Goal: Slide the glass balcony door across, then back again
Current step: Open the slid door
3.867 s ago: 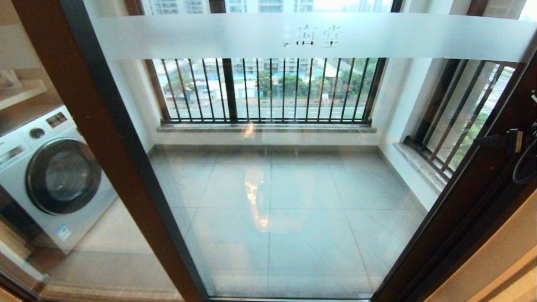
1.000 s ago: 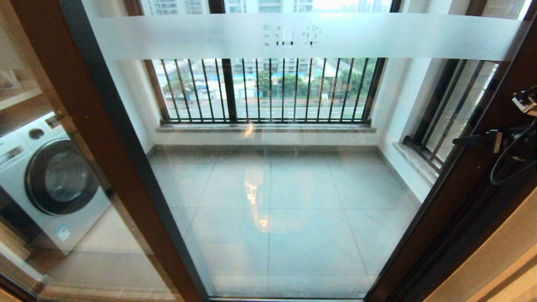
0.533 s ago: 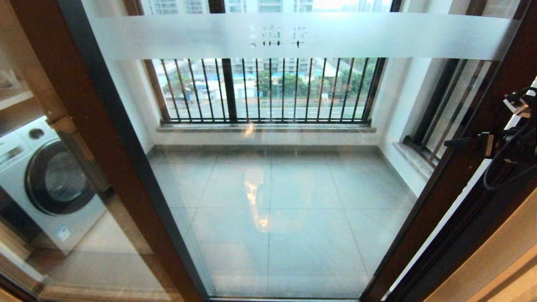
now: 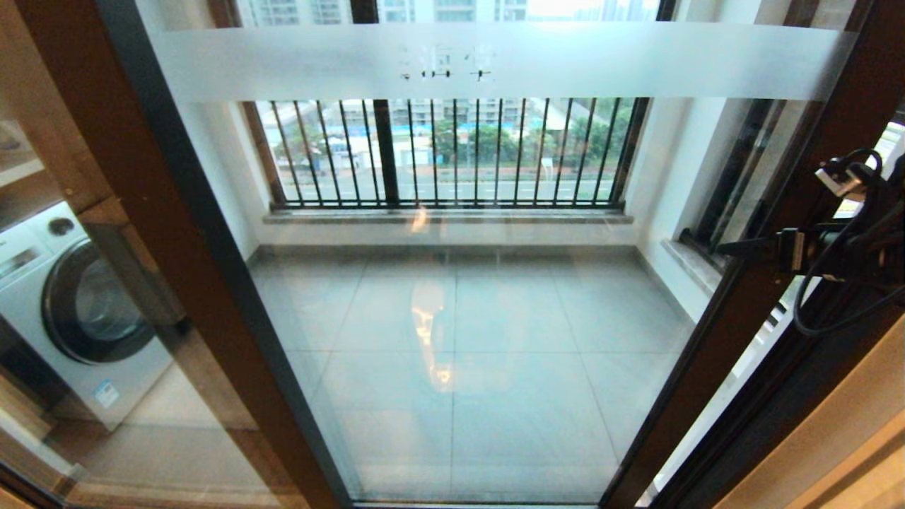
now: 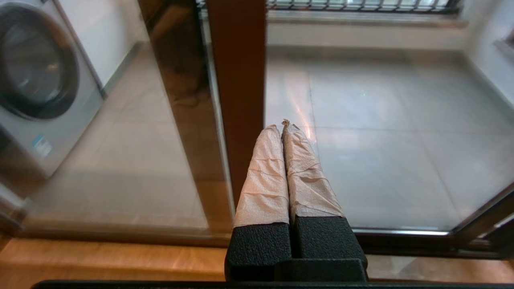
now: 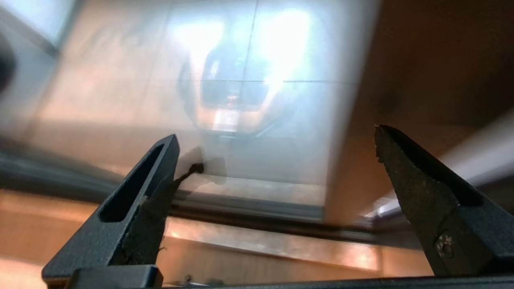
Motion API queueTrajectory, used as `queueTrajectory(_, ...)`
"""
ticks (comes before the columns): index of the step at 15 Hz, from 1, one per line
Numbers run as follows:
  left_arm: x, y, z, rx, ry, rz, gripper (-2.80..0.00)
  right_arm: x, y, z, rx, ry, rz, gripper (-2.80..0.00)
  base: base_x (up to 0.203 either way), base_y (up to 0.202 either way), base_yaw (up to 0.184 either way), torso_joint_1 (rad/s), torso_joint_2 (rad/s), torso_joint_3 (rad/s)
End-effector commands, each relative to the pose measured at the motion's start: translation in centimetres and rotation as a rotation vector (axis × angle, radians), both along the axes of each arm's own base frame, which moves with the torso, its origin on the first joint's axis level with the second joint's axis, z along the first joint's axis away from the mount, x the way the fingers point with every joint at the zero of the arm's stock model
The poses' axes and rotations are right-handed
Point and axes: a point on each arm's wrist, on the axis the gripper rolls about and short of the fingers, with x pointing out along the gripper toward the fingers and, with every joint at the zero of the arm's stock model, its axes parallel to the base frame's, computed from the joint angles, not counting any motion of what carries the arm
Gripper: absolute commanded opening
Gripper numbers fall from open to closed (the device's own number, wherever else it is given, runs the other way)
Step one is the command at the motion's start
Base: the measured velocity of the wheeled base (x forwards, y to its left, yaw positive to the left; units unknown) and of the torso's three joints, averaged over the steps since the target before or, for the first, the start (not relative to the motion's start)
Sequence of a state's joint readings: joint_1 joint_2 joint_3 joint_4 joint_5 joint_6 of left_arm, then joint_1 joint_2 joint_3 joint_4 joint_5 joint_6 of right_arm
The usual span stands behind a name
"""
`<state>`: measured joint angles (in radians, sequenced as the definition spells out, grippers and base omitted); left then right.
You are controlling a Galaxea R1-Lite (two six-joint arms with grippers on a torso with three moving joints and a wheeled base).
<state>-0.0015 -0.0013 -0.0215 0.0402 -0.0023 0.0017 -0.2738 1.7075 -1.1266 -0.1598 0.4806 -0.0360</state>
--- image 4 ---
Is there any silver front-load washing machine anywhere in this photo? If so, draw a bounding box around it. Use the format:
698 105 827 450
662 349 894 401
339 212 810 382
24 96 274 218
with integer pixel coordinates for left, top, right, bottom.
0 201 176 432

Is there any black long window railing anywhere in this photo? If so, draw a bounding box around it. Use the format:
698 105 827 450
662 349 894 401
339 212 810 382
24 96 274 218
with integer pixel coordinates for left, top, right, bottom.
251 95 651 211

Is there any short grey stone window sill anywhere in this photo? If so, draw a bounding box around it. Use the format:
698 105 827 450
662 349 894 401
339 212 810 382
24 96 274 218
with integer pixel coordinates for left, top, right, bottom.
661 239 722 298

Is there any black short window railing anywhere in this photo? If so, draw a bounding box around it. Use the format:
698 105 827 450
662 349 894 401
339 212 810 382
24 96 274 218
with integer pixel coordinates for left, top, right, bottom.
682 99 835 333

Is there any brown-framed fixed glass door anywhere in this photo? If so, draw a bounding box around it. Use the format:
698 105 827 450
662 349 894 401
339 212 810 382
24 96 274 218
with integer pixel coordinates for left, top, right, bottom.
0 0 354 509

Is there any silver cable connector plug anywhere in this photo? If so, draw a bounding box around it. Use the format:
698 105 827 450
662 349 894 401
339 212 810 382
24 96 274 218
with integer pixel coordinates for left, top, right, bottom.
815 159 869 200

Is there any long grey stone window sill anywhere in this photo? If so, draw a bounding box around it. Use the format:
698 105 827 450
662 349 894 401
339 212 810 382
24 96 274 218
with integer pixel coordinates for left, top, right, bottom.
263 207 635 226

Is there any dark wide window frame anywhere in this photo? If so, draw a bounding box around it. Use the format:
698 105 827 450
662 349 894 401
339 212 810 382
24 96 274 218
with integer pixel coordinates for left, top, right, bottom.
209 0 679 211

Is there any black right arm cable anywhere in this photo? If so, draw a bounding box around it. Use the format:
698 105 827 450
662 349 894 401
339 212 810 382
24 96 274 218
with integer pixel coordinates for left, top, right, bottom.
792 147 905 337

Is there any brown-framed sliding glass door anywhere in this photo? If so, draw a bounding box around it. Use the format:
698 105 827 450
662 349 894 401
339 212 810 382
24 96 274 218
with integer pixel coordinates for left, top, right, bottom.
71 0 905 509

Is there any cream wall shelf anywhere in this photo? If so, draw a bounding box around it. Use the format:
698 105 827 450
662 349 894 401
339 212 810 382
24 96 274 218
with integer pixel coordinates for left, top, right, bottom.
0 120 47 190

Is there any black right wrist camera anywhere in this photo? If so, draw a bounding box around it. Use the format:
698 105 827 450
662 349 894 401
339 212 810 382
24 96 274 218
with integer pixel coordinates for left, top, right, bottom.
776 228 808 278

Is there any dark narrow window frame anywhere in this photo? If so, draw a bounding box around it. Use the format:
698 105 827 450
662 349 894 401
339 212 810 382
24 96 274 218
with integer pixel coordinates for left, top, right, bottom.
696 0 835 245

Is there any dark door frame jamb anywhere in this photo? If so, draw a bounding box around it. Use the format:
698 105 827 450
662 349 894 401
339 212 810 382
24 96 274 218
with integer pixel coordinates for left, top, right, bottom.
650 269 905 509

